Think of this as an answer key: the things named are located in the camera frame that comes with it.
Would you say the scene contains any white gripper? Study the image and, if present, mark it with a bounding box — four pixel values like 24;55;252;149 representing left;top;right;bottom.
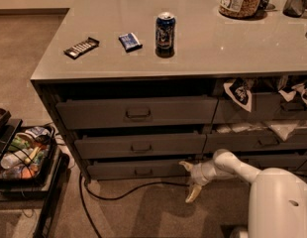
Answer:
179;161;222;203

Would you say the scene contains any grey drawer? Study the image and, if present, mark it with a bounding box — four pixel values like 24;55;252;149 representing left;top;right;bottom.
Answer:
74;132;206;159
199;153;307;172
213;93;307;124
87;159;188;180
204;130;307;153
56;96;217;130

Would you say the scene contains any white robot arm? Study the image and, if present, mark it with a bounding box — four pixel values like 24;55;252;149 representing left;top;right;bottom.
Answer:
180;149;307;238

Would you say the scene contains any white plastic bag in drawer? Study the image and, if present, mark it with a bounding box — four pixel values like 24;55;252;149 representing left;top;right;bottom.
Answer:
215;120;307;141

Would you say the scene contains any black white chip bag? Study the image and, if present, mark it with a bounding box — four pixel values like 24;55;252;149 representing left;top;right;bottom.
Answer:
224;77;255;112

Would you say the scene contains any grey counter cabinet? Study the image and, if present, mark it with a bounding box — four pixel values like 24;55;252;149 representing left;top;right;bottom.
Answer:
32;0;307;179

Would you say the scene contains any blue snack packet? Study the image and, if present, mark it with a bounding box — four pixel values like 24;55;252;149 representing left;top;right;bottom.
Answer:
119;33;143;53

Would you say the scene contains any blue drink can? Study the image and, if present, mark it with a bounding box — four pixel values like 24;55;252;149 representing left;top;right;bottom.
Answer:
155;12;176;51

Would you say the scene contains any black bin of items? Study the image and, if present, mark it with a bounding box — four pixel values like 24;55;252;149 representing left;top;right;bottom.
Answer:
0;125;56;185

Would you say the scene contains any dark striped snack bar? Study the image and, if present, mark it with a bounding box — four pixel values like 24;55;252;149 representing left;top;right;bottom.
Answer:
63;37;100;60

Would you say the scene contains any black floor cable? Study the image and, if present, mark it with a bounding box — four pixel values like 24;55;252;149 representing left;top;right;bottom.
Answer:
77;171;307;238

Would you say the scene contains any black cart frame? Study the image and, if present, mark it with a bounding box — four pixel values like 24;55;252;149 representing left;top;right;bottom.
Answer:
0;107;70;238

